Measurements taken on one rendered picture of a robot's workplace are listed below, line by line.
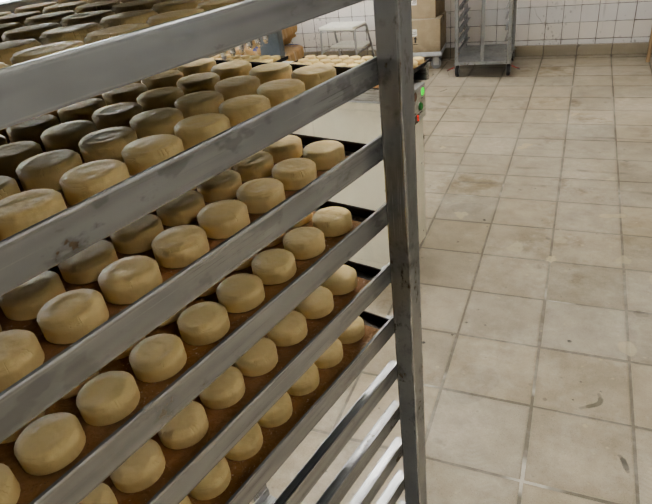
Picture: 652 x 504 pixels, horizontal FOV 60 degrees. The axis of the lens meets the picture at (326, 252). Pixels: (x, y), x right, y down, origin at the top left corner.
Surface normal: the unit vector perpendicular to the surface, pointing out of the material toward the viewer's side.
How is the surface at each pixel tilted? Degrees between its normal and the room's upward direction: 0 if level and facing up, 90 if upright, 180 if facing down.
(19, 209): 0
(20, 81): 90
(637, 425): 0
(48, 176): 90
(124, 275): 0
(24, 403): 90
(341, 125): 90
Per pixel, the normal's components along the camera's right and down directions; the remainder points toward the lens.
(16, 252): 0.81, 0.22
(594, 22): -0.37, 0.52
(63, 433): -0.11, -0.84
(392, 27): -0.58, 0.48
